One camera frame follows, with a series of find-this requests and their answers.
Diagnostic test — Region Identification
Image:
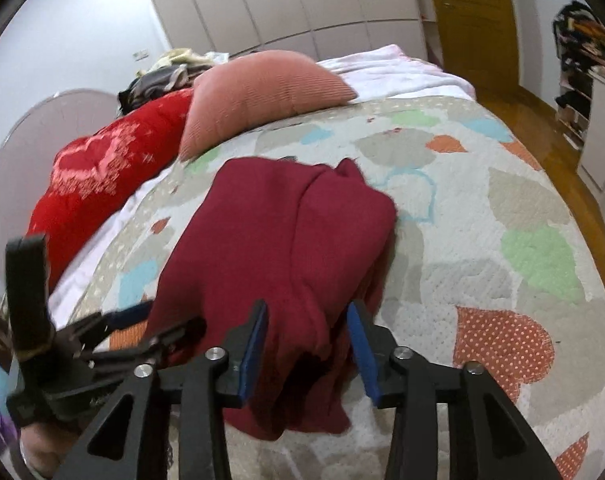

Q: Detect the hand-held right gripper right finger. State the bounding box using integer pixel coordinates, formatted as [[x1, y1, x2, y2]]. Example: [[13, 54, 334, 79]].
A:
[[346, 300, 550, 480]]

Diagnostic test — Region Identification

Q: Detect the quilted patchwork bedspread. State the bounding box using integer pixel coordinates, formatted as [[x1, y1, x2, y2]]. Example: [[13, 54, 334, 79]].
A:
[[70, 95, 605, 480]]

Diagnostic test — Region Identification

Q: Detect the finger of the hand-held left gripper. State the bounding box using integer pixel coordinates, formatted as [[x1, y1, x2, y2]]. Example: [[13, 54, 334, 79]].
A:
[[80, 300, 156, 342], [90, 316, 206, 368]]

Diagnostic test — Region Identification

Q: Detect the dark red sweater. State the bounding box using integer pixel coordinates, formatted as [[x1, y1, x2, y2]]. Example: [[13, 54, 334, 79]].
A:
[[145, 156, 398, 442]]

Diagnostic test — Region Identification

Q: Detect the pink corduroy pillow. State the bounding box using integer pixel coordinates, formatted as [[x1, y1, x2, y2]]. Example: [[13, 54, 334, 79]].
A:
[[179, 50, 359, 161]]

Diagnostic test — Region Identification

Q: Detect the white wardrobe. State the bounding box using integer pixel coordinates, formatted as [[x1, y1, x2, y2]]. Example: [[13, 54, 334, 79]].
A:
[[137, 0, 430, 61]]

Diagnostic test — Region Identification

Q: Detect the person's left hand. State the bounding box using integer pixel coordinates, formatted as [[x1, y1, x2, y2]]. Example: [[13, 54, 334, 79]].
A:
[[20, 417, 86, 478]]

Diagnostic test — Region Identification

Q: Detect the cluttered shelf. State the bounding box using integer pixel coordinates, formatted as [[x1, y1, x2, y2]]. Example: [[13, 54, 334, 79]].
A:
[[555, 67, 595, 151]]

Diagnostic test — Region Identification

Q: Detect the round pale headboard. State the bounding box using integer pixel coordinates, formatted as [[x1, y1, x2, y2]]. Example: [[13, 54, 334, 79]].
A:
[[0, 88, 133, 311]]

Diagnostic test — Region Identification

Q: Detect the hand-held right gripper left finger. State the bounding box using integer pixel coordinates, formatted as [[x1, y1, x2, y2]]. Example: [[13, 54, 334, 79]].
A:
[[57, 300, 270, 480]]

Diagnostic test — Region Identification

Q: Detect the wooden door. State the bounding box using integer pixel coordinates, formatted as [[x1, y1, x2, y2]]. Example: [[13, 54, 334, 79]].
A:
[[422, 0, 520, 91]]

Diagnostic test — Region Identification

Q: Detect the white cabinet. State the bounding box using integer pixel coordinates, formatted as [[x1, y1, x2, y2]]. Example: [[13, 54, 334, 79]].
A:
[[579, 72, 605, 193]]

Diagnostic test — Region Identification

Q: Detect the red floral blanket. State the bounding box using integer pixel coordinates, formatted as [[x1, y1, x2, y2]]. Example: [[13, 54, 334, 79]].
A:
[[25, 87, 196, 291]]

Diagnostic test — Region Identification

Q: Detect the pile of clothes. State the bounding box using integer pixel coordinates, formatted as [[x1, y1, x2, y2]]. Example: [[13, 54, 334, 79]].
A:
[[117, 47, 230, 113]]

